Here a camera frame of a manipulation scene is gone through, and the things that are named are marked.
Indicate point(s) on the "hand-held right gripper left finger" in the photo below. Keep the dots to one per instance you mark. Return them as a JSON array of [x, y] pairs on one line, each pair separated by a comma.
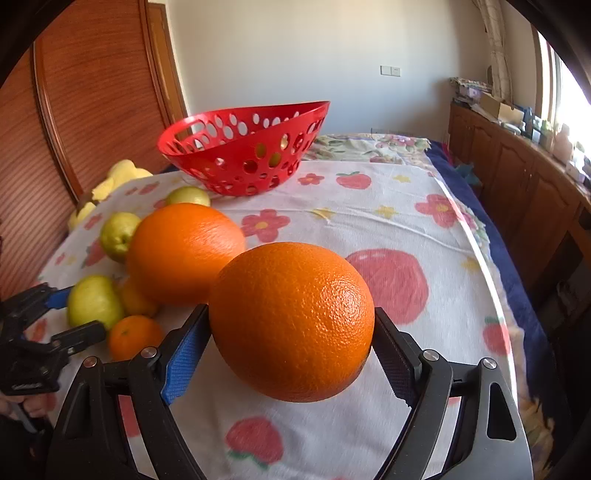
[[184, 355]]

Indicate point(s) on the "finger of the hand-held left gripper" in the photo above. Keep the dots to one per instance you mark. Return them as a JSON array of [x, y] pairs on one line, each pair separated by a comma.
[[57, 299], [83, 336]]

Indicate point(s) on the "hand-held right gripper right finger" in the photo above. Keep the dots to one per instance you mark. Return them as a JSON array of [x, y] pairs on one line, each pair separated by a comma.
[[397, 364]]

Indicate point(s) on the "small mandarin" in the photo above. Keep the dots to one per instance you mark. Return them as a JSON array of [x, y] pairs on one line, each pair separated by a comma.
[[134, 339], [136, 300]]

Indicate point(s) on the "large orange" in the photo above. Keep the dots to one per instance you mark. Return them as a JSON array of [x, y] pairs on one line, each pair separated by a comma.
[[180, 254], [295, 323]]

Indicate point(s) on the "red perforated plastic basket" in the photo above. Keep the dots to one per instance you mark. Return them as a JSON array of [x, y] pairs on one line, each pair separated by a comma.
[[207, 159]]

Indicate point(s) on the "person's left hand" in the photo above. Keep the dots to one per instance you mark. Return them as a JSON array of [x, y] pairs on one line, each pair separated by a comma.
[[36, 406]]

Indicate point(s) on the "yellow plush toy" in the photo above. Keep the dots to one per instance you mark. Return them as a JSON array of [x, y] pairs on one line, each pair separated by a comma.
[[122, 173]]

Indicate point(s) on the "dark blue blanket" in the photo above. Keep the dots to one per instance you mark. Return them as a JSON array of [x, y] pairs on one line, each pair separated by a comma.
[[503, 258]]

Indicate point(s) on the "white fruit-print cloth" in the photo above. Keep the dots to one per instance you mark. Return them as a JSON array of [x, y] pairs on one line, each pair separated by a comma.
[[323, 226]]

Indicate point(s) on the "wooden headboard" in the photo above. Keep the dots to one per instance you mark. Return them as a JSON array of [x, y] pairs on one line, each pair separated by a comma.
[[92, 115]]

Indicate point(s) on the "teal cloth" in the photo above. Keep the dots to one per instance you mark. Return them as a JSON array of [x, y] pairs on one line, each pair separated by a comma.
[[467, 173]]

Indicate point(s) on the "wooden cabinet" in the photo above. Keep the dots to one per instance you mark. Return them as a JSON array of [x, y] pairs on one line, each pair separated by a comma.
[[517, 184]]

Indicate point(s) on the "cardboard box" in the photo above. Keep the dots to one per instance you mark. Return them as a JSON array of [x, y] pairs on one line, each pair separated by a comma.
[[498, 107]]

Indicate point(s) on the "window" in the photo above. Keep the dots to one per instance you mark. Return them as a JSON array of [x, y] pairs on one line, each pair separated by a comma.
[[565, 83]]

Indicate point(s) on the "cream curtain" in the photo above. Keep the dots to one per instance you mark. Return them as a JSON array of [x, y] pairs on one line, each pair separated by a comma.
[[496, 50]]

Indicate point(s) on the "white wall switch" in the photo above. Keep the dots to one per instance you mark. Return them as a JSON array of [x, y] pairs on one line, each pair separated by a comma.
[[390, 70]]

